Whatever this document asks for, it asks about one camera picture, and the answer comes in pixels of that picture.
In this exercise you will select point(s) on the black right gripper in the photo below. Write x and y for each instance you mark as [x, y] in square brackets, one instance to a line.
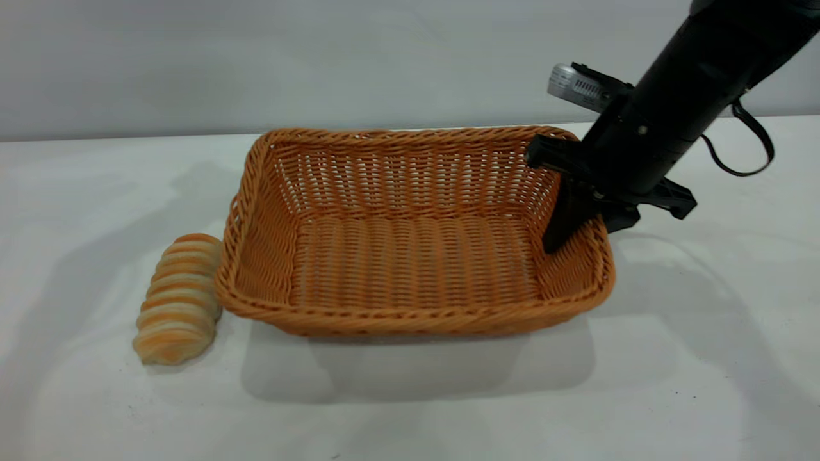
[640, 153]

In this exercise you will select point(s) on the orange woven wicker basket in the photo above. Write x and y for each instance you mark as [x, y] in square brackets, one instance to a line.
[410, 269]

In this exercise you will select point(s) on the striped long bread roll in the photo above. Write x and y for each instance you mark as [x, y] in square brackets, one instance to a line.
[176, 307]

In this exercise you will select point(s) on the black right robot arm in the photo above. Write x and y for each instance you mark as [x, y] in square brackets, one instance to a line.
[717, 57]

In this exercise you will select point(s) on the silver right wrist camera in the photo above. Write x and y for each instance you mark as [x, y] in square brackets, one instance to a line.
[583, 84]

